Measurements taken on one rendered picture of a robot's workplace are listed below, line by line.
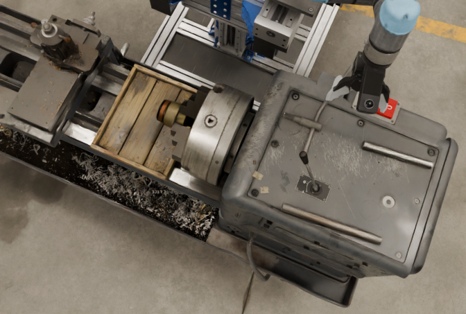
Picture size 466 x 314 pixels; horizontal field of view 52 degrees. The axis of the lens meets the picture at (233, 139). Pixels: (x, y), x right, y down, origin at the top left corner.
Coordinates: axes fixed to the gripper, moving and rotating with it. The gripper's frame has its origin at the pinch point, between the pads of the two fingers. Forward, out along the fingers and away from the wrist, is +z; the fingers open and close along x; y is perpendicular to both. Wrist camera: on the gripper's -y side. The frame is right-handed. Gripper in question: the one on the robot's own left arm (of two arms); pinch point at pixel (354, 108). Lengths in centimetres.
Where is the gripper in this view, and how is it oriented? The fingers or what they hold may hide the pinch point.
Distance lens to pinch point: 129.6
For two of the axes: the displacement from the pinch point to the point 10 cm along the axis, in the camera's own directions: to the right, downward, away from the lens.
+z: -0.6, 4.9, 8.7
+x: -9.7, -2.2, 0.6
